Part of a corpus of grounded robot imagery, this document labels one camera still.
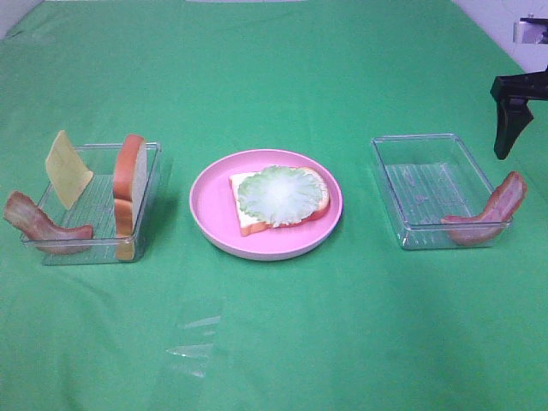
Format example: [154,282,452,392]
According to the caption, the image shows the clear plastic container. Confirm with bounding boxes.
[21,142,162,265]
[371,134,512,250]

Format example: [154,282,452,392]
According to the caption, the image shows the bacon strip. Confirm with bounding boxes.
[441,171,527,247]
[3,191,93,241]

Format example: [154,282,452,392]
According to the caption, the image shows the pink plate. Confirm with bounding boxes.
[189,149,343,261]

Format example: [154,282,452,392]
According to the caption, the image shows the yellow cheese slice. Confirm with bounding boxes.
[45,130,93,210]

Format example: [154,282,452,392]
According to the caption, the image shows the clear right plastic container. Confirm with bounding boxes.
[371,134,512,250]

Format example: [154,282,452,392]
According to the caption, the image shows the bread slice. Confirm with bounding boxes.
[112,134,147,261]
[228,166,331,237]

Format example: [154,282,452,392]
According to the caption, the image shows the clear left plastic container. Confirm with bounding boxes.
[21,142,162,265]

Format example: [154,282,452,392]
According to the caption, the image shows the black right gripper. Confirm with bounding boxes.
[490,69,547,160]

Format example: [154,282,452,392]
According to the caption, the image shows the green tablecloth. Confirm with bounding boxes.
[1,1,547,410]

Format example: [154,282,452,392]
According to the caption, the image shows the green lettuce leaf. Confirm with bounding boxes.
[235,165,330,228]

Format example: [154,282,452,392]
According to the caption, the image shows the clear tape strip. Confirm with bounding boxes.
[164,297,224,379]

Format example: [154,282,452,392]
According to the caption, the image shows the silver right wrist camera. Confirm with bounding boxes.
[513,16,548,45]

